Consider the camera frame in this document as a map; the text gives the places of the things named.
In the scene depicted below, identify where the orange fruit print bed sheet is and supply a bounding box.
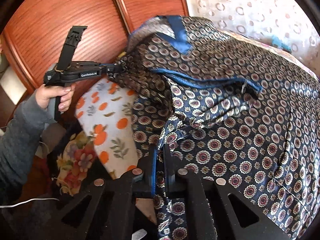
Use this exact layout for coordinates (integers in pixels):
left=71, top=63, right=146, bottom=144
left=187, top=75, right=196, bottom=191
left=74, top=76, right=141, bottom=178

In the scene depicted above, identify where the person's left hand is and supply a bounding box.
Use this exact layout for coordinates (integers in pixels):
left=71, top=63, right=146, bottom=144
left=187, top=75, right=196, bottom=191
left=35, top=84, right=76, bottom=112

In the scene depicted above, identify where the dark floral blanket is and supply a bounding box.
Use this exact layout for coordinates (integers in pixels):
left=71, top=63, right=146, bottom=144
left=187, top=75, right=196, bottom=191
left=47, top=122, right=118, bottom=197

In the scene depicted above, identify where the person's left forearm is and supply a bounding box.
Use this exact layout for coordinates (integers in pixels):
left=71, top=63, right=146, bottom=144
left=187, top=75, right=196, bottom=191
left=0, top=94, right=58, bottom=204

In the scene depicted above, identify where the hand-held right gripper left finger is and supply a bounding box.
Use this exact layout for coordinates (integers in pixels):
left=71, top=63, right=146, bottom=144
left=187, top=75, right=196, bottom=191
left=26, top=152, right=158, bottom=240

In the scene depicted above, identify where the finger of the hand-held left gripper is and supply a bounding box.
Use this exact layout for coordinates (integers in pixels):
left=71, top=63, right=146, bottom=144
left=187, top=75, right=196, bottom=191
left=100, top=63, right=126, bottom=79

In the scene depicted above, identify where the dark patterned blanket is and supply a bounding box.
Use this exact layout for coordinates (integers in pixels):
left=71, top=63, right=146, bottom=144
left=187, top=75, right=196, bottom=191
left=116, top=15, right=320, bottom=240

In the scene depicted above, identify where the white circle pattern curtain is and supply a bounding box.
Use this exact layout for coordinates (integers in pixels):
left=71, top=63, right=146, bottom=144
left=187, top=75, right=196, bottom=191
left=181, top=0, right=318, bottom=68

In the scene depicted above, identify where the white flat object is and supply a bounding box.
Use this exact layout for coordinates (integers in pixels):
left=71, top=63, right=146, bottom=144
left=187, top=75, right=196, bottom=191
left=0, top=66, right=28, bottom=100

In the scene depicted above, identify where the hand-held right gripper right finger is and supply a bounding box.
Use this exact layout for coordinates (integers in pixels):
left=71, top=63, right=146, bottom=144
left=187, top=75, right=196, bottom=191
left=163, top=146, right=292, bottom=240

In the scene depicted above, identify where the white cable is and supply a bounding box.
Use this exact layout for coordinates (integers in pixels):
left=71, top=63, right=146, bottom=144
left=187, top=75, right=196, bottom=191
left=0, top=196, right=60, bottom=209

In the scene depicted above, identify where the blue cloth item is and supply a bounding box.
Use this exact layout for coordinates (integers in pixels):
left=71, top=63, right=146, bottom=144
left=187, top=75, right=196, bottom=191
left=272, top=36, right=292, bottom=53

